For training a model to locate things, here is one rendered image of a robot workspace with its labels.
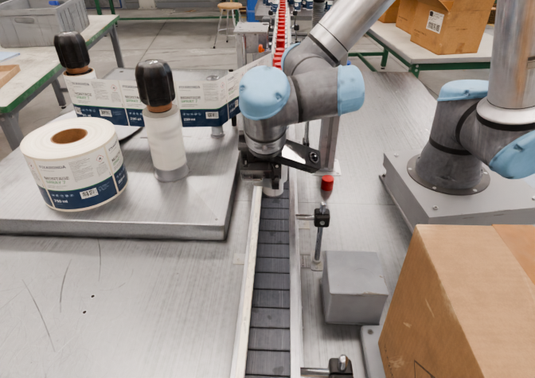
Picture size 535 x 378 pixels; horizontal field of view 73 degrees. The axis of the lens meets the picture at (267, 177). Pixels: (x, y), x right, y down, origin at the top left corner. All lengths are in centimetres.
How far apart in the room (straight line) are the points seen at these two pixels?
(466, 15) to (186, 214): 208
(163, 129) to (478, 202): 73
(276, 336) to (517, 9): 62
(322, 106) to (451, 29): 199
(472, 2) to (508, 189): 167
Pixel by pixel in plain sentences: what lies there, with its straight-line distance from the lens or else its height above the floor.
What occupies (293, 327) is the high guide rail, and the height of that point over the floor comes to 96.
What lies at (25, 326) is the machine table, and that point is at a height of 83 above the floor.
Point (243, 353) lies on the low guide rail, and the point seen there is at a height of 91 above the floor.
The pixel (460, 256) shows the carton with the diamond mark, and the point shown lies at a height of 112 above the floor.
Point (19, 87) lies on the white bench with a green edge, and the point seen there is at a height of 80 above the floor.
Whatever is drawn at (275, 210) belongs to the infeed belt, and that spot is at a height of 88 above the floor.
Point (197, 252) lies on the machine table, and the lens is 83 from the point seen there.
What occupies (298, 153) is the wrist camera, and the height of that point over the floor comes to 106.
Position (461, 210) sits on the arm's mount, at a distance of 88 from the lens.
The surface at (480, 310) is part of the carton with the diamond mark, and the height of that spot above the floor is 112.
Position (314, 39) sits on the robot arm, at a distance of 68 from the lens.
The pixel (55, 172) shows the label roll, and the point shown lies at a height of 99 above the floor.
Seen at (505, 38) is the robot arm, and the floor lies 128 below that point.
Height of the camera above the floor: 143
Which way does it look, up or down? 35 degrees down
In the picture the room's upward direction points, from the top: straight up
